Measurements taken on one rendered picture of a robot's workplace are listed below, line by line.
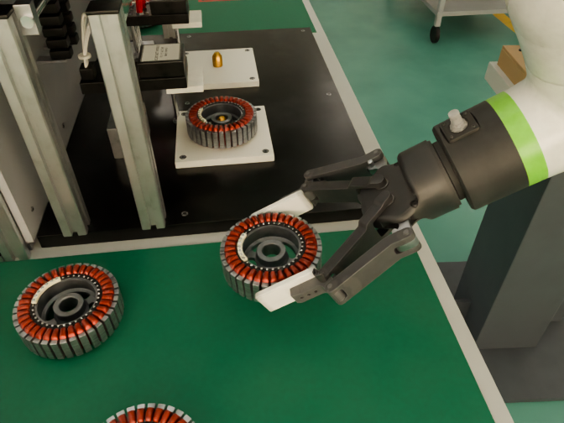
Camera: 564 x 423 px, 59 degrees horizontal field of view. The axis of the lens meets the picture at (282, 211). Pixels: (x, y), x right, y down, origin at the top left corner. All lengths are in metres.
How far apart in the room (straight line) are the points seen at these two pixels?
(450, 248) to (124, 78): 1.42
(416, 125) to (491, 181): 1.91
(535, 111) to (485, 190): 0.08
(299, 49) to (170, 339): 0.73
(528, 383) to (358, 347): 1.00
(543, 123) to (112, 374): 0.48
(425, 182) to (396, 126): 1.88
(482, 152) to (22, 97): 0.46
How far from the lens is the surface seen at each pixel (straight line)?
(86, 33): 0.74
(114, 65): 0.56
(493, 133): 0.48
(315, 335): 0.57
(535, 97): 0.49
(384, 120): 2.39
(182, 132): 0.83
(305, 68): 1.04
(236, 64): 1.03
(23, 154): 0.71
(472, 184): 0.48
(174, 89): 0.75
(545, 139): 0.49
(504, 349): 1.56
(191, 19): 0.98
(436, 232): 1.84
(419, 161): 0.49
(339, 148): 0.80
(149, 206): 0.66
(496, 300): 1.36
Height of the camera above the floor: 1.22
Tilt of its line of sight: 42 degrees down
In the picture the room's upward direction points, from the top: straight up
